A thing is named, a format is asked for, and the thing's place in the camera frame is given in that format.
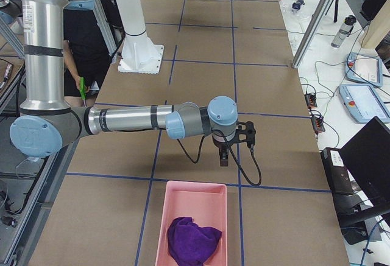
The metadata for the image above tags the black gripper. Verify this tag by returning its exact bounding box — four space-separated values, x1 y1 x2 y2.
212 135 232 167

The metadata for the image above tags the purple cloth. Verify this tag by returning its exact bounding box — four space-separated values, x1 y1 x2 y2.
167 217 222 265

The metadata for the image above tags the pink plastic bin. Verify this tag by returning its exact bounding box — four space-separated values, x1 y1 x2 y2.
155 181 228 265

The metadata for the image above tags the black computer monitor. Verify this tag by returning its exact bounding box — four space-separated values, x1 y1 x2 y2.
339 116 389 205

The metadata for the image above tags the teach pendant tablet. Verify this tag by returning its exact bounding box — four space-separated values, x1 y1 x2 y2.
339 83 389 124
345 52 383 88

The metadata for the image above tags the seated person in black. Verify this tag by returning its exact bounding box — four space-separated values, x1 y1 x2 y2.
63 9 111 107

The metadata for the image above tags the folded blue umbrella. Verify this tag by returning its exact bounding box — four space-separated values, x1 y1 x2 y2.
292 0 305 11

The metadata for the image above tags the clear water bottle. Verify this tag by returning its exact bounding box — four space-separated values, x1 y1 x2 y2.
331 15 356 48

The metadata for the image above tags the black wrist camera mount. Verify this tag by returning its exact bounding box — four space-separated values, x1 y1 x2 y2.
233 121 256 149

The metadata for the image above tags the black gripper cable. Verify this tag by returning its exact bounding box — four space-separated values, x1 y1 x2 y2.
176 128 263 186

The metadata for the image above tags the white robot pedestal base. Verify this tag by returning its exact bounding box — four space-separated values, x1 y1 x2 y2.
116 0 164 74

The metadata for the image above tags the green handled tool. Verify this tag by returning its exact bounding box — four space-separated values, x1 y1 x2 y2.
79 77 87 106

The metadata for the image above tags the aluminium frame post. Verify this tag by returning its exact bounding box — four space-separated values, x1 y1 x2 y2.
292 0 332 69

